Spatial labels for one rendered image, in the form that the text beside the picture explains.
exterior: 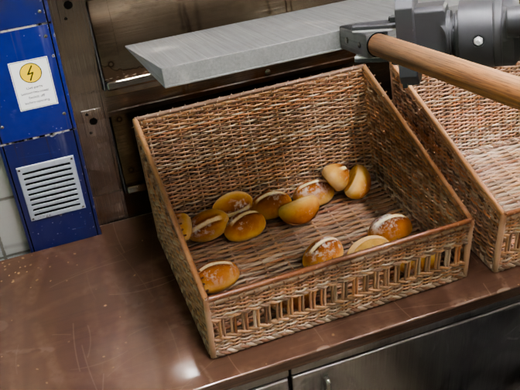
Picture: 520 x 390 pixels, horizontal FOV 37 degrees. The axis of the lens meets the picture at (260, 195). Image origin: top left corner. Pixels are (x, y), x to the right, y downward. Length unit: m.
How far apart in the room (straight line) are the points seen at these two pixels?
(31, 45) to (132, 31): 0.21
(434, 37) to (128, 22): 0.77
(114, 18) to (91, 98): 0.17
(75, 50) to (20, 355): 0.60
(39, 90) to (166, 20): 0.29
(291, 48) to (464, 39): 0.24
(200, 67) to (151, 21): 0.57
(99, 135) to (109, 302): 0.36
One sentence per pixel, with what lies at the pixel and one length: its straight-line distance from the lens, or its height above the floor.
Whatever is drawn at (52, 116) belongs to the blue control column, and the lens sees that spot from 1.64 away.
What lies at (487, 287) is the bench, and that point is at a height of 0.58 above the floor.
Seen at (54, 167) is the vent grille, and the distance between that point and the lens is 1.70.
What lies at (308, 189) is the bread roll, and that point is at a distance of 1.77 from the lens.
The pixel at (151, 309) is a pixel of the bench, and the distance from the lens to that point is 1.60.
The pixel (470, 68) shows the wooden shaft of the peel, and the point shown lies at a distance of 0.85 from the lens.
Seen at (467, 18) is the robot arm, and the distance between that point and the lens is 1.02.
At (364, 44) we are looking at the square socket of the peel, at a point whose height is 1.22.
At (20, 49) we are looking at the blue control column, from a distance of 1.57.
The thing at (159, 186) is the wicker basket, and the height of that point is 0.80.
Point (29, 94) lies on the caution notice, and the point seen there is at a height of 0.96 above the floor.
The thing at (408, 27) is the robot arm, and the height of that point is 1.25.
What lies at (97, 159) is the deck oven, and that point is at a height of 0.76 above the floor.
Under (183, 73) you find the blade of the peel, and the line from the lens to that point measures 1.07.
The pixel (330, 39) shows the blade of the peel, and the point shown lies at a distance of 1.13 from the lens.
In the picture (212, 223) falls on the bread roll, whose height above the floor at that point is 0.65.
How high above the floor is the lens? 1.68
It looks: 36 degrees down
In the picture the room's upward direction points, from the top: 4 degrees counter-clockwise
